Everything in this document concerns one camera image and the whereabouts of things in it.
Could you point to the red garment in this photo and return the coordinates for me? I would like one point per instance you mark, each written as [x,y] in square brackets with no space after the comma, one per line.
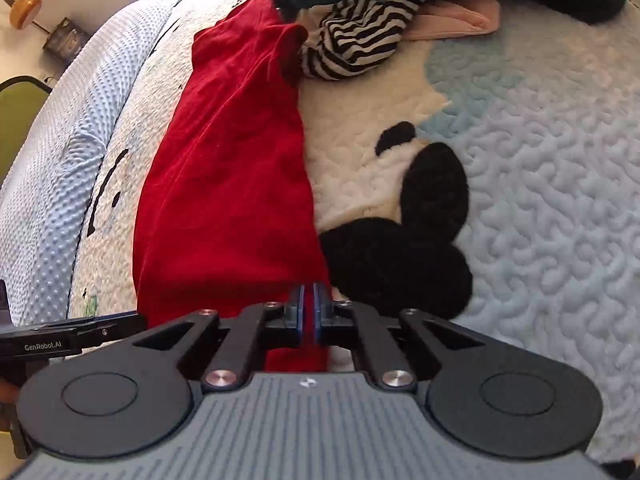
[225,185]

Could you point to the light blue dotted blanket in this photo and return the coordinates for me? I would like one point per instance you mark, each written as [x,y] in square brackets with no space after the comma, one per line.
[60,160]

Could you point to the dark printed box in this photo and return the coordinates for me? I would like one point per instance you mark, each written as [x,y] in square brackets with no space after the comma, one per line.
[67,40]

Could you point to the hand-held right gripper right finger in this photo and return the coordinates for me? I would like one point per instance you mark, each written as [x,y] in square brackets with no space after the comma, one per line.
[322,317]

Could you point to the orange dome lamp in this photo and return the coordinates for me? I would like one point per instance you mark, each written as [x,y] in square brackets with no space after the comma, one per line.
[25,10]

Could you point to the black white striped garment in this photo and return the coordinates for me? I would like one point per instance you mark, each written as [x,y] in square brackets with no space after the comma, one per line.
[360,35]

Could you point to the pink garment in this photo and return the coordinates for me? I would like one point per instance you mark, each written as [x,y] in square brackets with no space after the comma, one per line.
[460,17]

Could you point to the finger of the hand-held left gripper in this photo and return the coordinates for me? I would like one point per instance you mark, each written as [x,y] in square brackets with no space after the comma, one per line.
[110,325]

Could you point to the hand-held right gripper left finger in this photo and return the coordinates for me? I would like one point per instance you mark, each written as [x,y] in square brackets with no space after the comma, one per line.
[298,317]

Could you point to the green chair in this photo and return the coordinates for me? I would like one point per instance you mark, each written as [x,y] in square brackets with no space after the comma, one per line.
[15,120]

